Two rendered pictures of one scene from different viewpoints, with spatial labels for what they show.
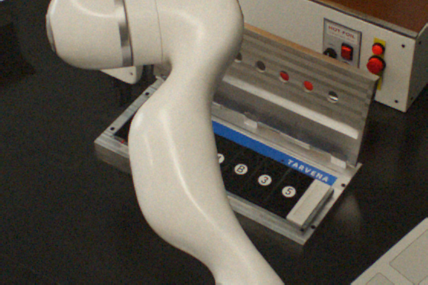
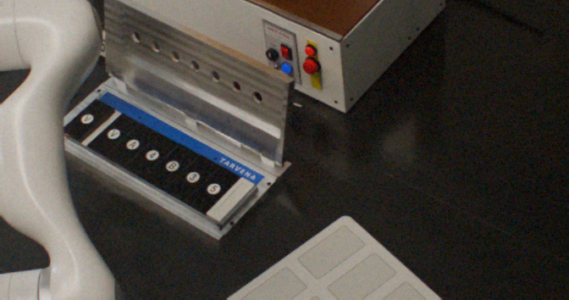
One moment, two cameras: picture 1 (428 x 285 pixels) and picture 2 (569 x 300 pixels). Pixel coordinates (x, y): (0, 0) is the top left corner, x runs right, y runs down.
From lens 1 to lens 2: 0.48 m
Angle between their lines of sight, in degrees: 7
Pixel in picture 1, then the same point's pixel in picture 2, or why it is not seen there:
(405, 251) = (315, 247)
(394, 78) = (330, 79)
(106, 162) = not seen: hidden behind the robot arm
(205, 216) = (36, 207)
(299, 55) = (225, 56)
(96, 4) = not seen: outside the picture
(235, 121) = (178, 119)
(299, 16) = (241, 16)
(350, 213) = (273, 211)
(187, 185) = (24, 179)
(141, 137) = not seen: outside the picture
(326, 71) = (250, 72)
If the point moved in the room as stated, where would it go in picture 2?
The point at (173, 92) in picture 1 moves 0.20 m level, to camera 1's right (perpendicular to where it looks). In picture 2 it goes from (20, 96) to (174, 92)
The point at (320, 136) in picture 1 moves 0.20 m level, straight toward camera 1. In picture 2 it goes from (249, 136) to (228, 225)
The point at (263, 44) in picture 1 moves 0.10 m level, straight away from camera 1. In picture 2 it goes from (195, 45) to (201, 8)
